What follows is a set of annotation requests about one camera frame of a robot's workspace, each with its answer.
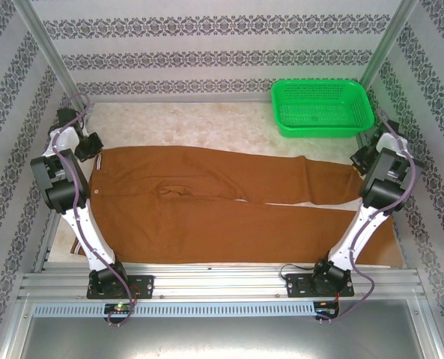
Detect brown long pants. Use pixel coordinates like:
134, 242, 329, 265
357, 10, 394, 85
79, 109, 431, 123
70, 145, 398, 267

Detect green plastic basket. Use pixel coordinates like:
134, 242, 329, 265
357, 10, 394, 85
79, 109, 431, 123
270, 79, 375, 140

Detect small dark circuit board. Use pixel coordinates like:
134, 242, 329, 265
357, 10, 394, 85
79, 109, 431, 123
314, 301, 339, 317

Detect circuit board with green light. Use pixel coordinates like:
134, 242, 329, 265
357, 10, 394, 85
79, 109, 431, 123
104, 303, 136, 314

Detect grey metal shelf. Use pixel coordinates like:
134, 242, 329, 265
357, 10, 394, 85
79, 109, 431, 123
0, 298, 444, 359

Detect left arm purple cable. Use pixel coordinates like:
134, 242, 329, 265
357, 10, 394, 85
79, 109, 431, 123
51, 93, 139, 329

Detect thin aluminium wall rail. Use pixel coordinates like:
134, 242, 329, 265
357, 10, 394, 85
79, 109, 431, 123
85, 97, 275, 105

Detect aluminium frame post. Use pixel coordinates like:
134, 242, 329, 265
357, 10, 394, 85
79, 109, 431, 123
18, 0, 88, 111
357, 0, 420, 88

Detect thin black cable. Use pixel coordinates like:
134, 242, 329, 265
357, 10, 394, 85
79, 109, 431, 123
279, 264, 316, 280

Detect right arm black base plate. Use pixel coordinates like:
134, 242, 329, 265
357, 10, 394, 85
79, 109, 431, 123
285, 272, 356, 299

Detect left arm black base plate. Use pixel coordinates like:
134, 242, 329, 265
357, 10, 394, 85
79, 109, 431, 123
86, 274, 155, 300

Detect long aluminium mounting rail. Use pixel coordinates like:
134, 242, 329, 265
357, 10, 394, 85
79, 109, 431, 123
17, 263, 429, 300

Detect grey slotted cable duct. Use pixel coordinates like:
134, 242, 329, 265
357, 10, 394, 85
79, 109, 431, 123
32, 301, 317, 318

